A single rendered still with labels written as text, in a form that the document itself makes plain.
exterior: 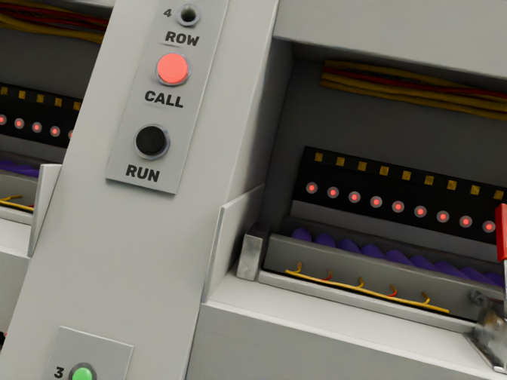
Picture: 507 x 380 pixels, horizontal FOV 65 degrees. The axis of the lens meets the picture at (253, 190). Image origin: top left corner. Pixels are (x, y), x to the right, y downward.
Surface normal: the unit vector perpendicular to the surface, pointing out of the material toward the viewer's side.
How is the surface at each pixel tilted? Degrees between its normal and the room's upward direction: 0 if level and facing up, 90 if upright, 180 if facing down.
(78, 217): 90
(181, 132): 90
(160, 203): 90
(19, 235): 15
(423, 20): 105
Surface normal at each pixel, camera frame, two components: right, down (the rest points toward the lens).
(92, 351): -0.07, -0.18
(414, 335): 0.21, -0.97
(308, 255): -0.13, 0.07
